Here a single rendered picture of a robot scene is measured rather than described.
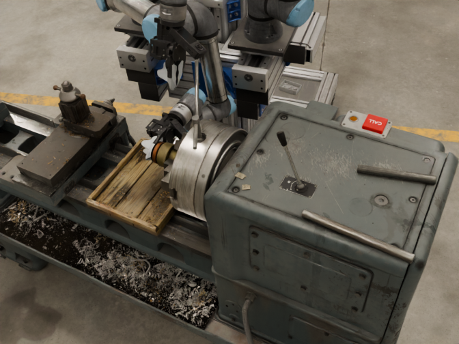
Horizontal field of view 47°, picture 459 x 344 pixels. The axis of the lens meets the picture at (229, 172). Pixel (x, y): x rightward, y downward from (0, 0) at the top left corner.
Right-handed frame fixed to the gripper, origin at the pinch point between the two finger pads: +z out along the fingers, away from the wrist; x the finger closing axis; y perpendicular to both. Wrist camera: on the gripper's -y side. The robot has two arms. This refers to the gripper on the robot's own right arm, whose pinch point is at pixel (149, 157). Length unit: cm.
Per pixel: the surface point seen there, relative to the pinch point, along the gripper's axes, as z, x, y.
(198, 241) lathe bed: 10.4, -21.4, -22.3
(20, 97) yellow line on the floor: -90, -108, 195
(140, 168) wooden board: -8.1, -19.4, 13.9
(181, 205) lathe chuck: 12.4, -0.8, -19.7
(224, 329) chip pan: 21, -54, -36
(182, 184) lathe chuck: 10.7, 7.2, -20.3
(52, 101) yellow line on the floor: -97, -108, 171
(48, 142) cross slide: 1.8, -10.8, 47.7
